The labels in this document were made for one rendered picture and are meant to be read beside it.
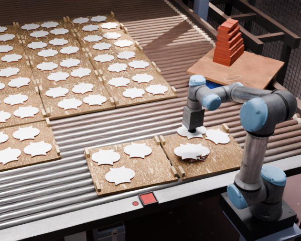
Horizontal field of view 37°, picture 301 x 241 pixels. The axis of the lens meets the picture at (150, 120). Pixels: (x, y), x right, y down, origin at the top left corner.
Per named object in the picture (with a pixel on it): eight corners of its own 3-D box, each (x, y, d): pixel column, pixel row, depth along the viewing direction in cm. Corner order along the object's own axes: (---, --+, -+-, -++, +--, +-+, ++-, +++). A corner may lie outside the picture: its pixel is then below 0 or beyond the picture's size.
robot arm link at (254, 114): (266, 206, 195) (292, 102, 162) (238, 217, 189) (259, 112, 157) (250, 188, 203) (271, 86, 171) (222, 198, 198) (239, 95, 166)
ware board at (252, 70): (284, 64, 309) (284, 62, 308) (258, 96, 274) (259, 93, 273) (218, 45, 330) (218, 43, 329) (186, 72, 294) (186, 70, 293)
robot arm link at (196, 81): (195, 83, 202) (186, 75, 208) (193, 104, 208) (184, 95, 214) (210, 80, 205) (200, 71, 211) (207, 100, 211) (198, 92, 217)
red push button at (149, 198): (156, 202, 212) (156, 201, 212) (144, 206, 210) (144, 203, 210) (151, 194, 217) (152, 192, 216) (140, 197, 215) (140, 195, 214)
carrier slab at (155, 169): (177, 181, 224) (178, 179, 224) (97, 197, 213) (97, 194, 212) (155, 139, 251) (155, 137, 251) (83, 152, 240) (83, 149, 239)
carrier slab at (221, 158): (253, 165, 237) (253, 162, 236) (182, 181, 225) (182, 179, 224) (223, 127, 263) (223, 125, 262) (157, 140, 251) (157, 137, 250)
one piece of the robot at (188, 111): (196, 93, 220) (193, 119, 230) (180, 96, 217) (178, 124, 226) (207, 102, 213) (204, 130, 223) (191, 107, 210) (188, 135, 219)
